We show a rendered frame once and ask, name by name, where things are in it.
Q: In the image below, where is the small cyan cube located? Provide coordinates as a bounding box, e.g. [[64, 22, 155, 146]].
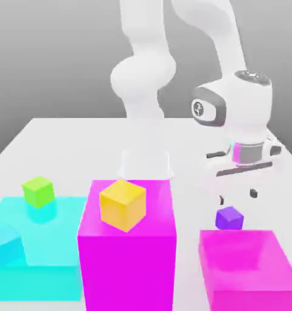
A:
[[0, 227, 27, 267]]

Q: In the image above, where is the small yellow cube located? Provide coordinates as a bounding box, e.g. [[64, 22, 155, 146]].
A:
[[99, 179, 147, 233]]

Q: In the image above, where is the small green cube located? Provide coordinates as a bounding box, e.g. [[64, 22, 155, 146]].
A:
[[21, 176, 56, 210]]

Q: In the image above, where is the small purple cube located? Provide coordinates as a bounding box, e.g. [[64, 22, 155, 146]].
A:
[[215, 205, 245, 231]]

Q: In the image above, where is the low large magenta box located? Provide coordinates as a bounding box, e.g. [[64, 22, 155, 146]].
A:
[[198, 229, 292, 311]]

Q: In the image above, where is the tall large magenta box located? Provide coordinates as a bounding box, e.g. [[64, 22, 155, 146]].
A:
[[76, 179, 177, 311]]

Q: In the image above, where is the large cyan box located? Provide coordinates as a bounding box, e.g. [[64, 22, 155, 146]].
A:
[[0, 196, 89, 302]]

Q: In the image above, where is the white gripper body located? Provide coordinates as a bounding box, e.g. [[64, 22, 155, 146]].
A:
[[214, 160, 277, 198]]

